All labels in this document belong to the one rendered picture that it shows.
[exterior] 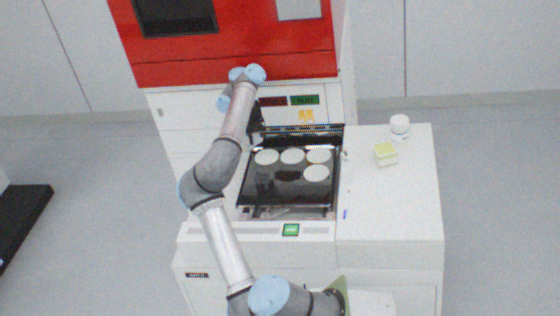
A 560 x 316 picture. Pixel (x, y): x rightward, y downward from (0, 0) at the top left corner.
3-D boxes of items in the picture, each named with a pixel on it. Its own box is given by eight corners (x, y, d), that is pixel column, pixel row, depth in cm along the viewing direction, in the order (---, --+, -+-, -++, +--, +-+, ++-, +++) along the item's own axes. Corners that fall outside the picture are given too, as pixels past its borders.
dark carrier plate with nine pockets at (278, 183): (254, 148, 238) (254, 147, 237) (335, 145, 231) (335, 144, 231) (239, 205, 212) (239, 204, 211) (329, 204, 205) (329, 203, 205)
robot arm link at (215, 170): (208, 163, 157) (246, 54, 188) (190, 180, 165) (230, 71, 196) (242, 183, 162) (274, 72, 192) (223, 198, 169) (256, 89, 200)
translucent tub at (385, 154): (372, 158, 210) (371, 144, 206) (391, 154, 211) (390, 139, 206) (379, 171, 204) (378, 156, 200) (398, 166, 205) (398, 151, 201)
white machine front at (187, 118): (169, 154, 256) (143, 80, 231) (347, 149, 240) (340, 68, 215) (167, 159, 254) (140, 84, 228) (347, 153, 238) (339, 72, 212)
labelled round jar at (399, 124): (390, 134, 220) (389, 114, 214) (408, 133, 219) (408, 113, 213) (390, 145, 215) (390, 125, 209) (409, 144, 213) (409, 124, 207)
